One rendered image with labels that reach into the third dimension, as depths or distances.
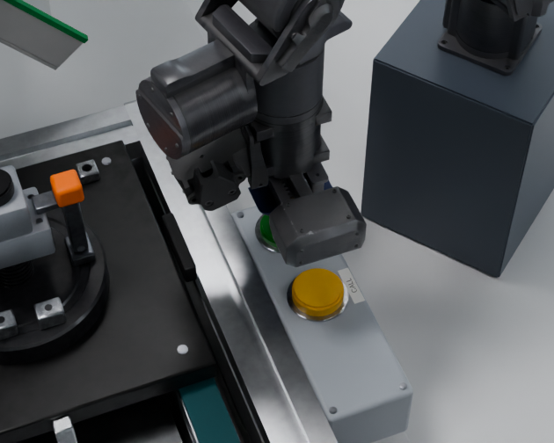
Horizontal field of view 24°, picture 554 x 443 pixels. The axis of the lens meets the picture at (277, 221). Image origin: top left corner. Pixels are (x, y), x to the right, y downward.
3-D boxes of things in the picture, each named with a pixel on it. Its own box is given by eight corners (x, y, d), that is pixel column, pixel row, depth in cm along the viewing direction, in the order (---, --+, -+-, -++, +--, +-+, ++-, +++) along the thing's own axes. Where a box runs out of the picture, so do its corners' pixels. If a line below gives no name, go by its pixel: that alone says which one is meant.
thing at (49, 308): (61, 307, 95) (59, 295, 94) (67, 323, 94) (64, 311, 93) (35, 315, 95) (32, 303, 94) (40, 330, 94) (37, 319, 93)
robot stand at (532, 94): (561, 177, 120) (604, 18, 105) (498, 279, 113) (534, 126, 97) (428, 120, 125) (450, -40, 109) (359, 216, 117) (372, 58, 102)
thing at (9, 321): (15, 319, 95) (11, 307, 93) (19, 335, 94) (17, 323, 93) (-11, 327, 94) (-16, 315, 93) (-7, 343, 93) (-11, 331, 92)
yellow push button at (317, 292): (331, 275, 102) (331, 260, 100) (351, 314, 99) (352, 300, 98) (284, 290, 101) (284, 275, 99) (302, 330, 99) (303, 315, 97)
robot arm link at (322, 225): (275, -4, 97) (198, 16, 95) (375, 170, 86) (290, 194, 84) (274, 76, 103) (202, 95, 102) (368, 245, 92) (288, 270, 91)
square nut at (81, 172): (95, 166, 107) (93, 158, 106) (100, 179, 106) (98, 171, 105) (76, 171, 106) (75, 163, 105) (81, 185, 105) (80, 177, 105)
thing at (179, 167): (244, 85, 93) (156, 103, 92) (275, 152, 89) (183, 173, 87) (244, 142, 98) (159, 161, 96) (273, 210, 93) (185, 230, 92)
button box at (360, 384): (307, 232, 111) (308, 185, 106) (409, 432, 99) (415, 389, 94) (231, 255, 110) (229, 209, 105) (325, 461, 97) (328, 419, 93)
